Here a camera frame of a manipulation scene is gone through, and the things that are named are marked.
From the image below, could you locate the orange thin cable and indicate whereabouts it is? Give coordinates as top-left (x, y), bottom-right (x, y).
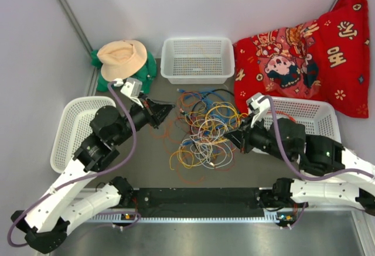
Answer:
top-left (149, 90), bottom-right (206, 184)

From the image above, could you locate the white basket right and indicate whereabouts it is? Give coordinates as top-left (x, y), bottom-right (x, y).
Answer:
top-left (262, 97), bottom-right (342, 147)

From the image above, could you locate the white basket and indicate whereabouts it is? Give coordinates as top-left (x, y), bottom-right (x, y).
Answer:
top-left (262, 97), bottom-right (342, 147)
top-left (161, 37), bottom-right (235, 84)
top-left (50, 96), bottom-right (116, 173)

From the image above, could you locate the white basket left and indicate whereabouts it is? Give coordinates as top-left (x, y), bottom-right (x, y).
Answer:
top-left (50, 96), bottom-right (116, 173)

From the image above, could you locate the white basket back centre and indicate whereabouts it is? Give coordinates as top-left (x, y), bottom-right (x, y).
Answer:
top-left (161, 37), bottom-right (235, 84)

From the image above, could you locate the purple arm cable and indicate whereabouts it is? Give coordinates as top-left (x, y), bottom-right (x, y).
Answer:
top-left (7, 81), bottom-right (138, 247)
top-left (265, 95), bottom-right (375, 180)

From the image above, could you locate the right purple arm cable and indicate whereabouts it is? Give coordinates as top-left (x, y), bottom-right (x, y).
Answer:
top-left (265, 95), bottom-right (375, 180)

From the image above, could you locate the red ethernet cable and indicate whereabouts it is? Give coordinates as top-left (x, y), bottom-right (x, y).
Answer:
top-left (265, 110), bottom-right (297, 124)

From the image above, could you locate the blue cable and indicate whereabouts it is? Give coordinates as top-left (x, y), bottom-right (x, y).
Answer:
top-left (175, 87), bottom-right (238, 157)

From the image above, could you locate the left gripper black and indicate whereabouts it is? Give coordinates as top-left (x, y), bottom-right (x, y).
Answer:
top-left (113, 92), bottom-right (176, 146)

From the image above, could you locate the black base bar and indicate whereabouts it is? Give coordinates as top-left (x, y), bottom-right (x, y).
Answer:
top-left (117, 187), bottom-right (264, 218)

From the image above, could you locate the peach bucket hat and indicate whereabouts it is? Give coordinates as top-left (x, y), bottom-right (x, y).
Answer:
top-left (97, 40), bottom-right (148, 81)

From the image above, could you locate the red printed pillow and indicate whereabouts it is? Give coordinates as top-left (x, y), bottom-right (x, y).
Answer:
top-left (234, 0), bottom-right (370, 118)

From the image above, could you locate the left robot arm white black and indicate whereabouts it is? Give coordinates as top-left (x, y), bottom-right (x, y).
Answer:
top-left (11, 95), bottom-right (174, 254)

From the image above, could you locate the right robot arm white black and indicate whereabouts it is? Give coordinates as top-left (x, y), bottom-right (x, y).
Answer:
top-left (224, 118), bottom-right (374, 215)

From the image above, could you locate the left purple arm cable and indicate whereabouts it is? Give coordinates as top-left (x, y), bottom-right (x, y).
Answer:
top-left (7, 81), bottom-right (138, 247)

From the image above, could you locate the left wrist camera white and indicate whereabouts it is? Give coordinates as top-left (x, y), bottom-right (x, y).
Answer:
top-left (114, 77), bottom-right (143, 107)

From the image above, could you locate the green cloth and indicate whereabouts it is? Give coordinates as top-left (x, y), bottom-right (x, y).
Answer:
top-left (90, 50), bottom-right (157, 94)

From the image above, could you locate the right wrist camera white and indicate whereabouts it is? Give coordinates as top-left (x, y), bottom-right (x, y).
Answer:
top-left (246, 93), bottom-right (271, 128)

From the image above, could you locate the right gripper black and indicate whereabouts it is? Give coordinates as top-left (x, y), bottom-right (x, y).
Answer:
top-left (223, 112), bottom-right (294, 164)

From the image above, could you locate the white cloth right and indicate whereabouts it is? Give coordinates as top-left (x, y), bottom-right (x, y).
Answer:
top-left (343, 148), bottom-right (357, 159)

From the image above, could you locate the yellow cable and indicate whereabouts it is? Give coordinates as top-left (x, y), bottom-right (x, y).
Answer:
top-left (169, 103), bottom-right (250, 170)

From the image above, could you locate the white slotted cable duct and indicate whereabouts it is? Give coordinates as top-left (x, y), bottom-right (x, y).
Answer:
top-left (87, 210), bottom-right (294, 224)

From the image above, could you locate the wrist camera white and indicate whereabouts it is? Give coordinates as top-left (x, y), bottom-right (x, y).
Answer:
top-left (114, 77), bottom-right (143, 107)
top-left (246, 93), bottom-right (271, 128)

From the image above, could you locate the black cable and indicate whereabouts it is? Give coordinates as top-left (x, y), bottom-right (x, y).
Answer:
top-left (175, 88), bottom-right (235, 128)

